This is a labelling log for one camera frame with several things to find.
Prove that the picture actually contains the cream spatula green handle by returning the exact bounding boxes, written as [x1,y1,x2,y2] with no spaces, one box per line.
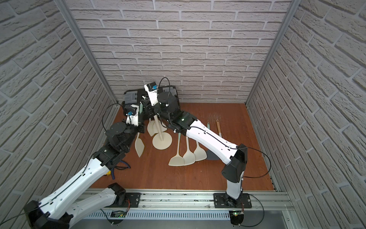
[147,118,158,136]
[168,133,185,167]

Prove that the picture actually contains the cream spoon green handle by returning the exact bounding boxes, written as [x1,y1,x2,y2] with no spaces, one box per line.
[134,103,145,158]

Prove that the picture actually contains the cream utensil rack stand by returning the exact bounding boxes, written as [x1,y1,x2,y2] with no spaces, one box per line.
[152,115,172,150]

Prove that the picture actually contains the cream spatula wooden handle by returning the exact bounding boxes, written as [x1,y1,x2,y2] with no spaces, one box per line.
[183,136,195,166]

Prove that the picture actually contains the cream slotted turner wooden handle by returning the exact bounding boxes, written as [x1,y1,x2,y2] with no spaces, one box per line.
[193,141,207,161]

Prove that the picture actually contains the cream ladle wooden handle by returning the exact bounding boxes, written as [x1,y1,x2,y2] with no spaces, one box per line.
[216,119,222,137]

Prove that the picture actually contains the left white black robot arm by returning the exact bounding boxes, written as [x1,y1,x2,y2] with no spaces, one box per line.
[24,122,144,229]

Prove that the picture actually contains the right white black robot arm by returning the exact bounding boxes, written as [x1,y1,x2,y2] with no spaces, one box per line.
[139,90,251,208]

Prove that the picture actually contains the black plastic toolbox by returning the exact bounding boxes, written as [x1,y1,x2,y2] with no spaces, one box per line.
[122,86,179,120]

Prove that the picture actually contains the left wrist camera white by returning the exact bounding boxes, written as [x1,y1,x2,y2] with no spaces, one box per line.
[126,105,140,127]

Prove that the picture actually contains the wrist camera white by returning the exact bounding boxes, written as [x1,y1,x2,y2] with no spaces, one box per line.
[126,105,140,127]
[144,82,158,106]

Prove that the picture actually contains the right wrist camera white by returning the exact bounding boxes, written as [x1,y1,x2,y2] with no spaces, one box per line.
[144,82,158,106]

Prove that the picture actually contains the blue handled pliers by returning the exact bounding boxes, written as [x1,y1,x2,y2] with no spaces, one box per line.
[111,160,131,180]

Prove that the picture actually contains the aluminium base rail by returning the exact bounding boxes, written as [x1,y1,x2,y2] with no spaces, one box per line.
[61,188,295,221]

